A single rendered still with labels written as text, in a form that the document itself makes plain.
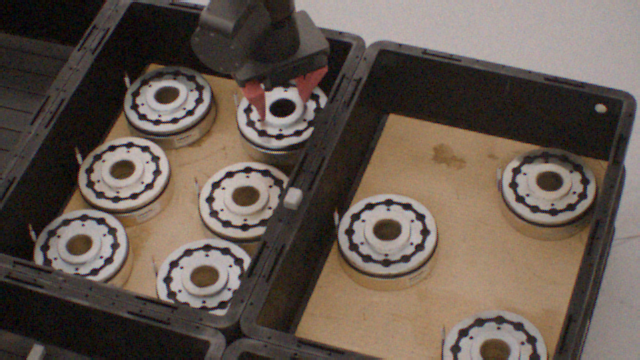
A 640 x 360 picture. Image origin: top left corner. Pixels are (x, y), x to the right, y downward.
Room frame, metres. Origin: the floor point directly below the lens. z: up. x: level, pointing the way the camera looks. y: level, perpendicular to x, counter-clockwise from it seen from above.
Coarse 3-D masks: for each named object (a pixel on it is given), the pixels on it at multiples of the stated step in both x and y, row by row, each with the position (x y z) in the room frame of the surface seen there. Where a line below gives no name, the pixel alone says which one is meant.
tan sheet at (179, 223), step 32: (224, 96) 1.06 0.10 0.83; (224, 128) 1.01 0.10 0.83; (192, 160) 0.97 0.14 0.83; (224, 160) 0.96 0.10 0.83; (256, 160) 0.96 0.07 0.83; (192, 192) 0.92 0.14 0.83; (160, 224) 0.88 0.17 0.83; (192, 224) 0.88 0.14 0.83; (160, 256) 0.84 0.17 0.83; (128, 288) 0.80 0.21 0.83
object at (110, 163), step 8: (112, 160) 0.95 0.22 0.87; (120, 160) 0.95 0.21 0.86; (128, 160) 0.95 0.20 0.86; (136, 160) 0.95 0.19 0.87; (104, 168) 0.94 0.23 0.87; (112, 168) 0.94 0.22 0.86; (136, 168) 0.93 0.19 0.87; (144, 168) 0.94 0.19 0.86; (104, 176) 0.93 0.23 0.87; (136, 176) 0.92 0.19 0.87; (112, 184) 0.92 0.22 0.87; (120, 184) 0.91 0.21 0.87; (128, 184) 0.91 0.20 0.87
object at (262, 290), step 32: (448, 64) 0.98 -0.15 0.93; (480, 64) 0.97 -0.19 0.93; (352, 96) 0.96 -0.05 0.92; (608, 96) 0.90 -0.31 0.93; (320, 160) 0.86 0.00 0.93; (608, 192) 0.78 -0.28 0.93; (288, 224) 0.79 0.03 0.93; (256, 288) 0.71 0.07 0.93; (576, 288) 0.67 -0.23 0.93; (256, 320) 0.68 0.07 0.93; (576, 320) 0.64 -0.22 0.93; (320, 352) 0.64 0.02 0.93; (352, 352) 0.63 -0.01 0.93
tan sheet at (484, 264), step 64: (384, 128) 0.98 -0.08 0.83; (448, 128) 0.97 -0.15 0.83; (384, 192) 0.89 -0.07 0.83; (448, 192) 0.88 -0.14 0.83; (448, 256) 0.80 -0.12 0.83; (512, 256) 0.79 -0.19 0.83; (576, 256) 0.78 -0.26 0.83; (320, 320) 0.74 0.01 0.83; (384, 320) 0.73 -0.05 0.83; (448, 320) 0.72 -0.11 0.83
